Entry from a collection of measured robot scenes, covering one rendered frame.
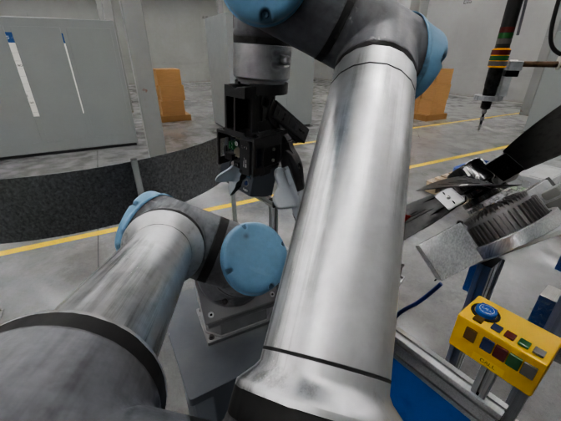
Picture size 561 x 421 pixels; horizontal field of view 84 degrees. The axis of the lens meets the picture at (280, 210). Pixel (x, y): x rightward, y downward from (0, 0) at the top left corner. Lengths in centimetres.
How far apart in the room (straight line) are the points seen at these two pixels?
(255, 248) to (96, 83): 613
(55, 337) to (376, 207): 19
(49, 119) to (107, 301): 642
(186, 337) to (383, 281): 64
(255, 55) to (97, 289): 30
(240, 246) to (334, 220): 32
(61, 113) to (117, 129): 85
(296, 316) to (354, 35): 24
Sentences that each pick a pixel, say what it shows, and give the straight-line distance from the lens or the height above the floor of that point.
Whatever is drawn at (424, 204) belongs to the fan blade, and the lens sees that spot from 121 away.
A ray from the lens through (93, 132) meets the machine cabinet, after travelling 664.
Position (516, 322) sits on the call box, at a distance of 85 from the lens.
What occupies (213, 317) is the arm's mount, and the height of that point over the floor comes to 107.
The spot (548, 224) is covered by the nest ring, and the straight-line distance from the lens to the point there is 114.
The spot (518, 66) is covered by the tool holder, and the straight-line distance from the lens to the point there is 108.
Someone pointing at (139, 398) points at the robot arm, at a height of 142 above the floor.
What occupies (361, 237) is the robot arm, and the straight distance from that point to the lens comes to 19.
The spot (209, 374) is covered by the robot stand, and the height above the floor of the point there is 100.
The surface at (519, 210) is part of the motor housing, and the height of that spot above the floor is 116.
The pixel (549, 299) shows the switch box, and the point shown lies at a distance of 140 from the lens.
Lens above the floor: 157
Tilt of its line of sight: 27 degrees down
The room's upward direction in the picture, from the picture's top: straight up
